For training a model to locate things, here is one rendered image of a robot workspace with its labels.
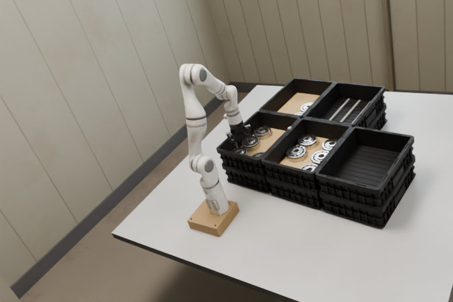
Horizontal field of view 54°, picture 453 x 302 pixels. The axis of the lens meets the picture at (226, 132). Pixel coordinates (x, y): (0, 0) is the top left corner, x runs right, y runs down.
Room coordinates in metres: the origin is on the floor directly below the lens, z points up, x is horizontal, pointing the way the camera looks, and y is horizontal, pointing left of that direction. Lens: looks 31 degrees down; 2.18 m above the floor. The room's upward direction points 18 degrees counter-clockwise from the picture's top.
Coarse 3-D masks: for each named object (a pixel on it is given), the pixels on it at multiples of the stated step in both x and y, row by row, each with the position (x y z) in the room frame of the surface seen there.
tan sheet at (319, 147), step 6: (318, 138) 1.93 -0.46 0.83; (324, 138) 1.91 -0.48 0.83; (318, 144) 1.87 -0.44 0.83; (306, 150) 1.86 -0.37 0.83; (312, 150) 1.84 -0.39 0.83; (318, 150) 1.82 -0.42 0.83; (282, 162) 1.82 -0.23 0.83; (288, 162) 1.80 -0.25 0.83; (294, 162) 1.79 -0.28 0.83; (300, 162) 1.77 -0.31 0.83; (306, 162) 1.76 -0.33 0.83
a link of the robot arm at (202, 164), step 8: (200, 160) 1.68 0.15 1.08; (208, 160) 1.68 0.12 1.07; (200, 168) 1.66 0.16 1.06; (208, 168) 1.67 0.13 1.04; (216, 168) 1.71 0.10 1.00; (208, 176) 1.66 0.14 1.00; (216, 176) 1.69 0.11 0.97; (200, 184) 1.70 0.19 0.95; (208, 184) 1.66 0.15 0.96; (216, 184) 1.67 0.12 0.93
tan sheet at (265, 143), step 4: (272, 128) 2.16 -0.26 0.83; (272, 132) 2.12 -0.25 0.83; (276, 132) 2.11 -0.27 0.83; (280, 132) 2.10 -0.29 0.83; (272, 136) 2.08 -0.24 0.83; (276, 136) 2.07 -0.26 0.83; (260, 140) 2.08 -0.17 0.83; (264, 140) 2.07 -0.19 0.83; (268, 140) 2.06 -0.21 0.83; (272, 140) 2.04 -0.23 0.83; (260, 144) 2.04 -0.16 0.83; (264, 144) 2.03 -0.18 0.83; (268, 144) 2.02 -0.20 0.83; (260, 148) 2.00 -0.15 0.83; (264, 148) 1.99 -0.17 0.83; (252, 152) 1.99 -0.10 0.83; (256, 152) 1.98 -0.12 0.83
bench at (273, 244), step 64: (384, 128) 2.01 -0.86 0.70; (448, 128) 1.84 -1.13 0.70; (192, 192) 1.98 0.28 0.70; (256, 192) 1.82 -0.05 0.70; (448, 192) 1.41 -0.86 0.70; (192, 256) 1.51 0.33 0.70; (256, 256) 1.39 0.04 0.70; (320, 256) 1.28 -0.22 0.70; (384, 256) 1.19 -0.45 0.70; (448, 256) 1.10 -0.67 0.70
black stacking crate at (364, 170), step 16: (352, 144) 1.74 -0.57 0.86; (368, 144) 1.73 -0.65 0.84; (384, 144) 1.67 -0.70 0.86; (400, 144) 1.61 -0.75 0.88; (336, 160) 1.64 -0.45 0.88; (352, 160) 1.67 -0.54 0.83; (368, 160) 1.63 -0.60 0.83; (384, 160) 1.59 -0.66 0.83; (336, 176) 1.59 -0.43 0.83; (352, 176) 1.56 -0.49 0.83; (368, 176) 1.53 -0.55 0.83; (384, 176) 1.49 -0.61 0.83; (400, 176) 1.46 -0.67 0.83; (320, 192) 1.52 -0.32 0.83; (336, 192) 1.47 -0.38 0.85; (352, 192) 1.41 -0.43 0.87; (384, 192) 1.35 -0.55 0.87
